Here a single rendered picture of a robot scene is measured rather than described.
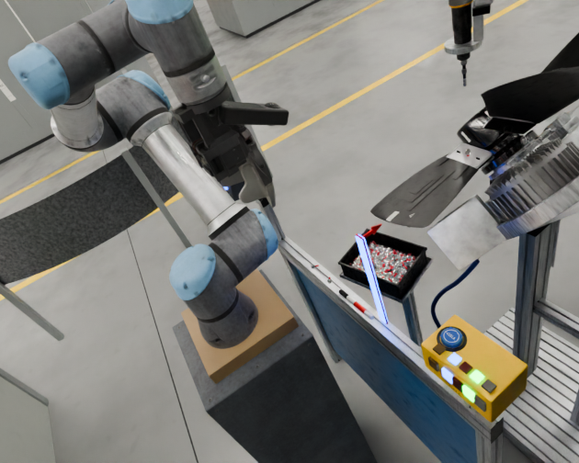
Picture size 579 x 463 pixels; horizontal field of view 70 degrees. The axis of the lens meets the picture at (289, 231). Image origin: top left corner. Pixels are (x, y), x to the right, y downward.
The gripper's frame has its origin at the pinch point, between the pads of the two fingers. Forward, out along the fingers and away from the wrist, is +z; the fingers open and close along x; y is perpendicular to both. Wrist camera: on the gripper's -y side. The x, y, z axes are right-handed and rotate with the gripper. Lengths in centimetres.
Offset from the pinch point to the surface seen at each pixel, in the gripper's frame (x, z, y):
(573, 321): 24, 85, -64
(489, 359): 32, 36, -16
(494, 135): 3, 21, -56
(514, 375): 37, 36, -16
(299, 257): -39, 57, -13
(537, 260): 13, 63, -61
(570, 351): 17, 135, -83
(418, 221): 6.5, 24.5, -26.8
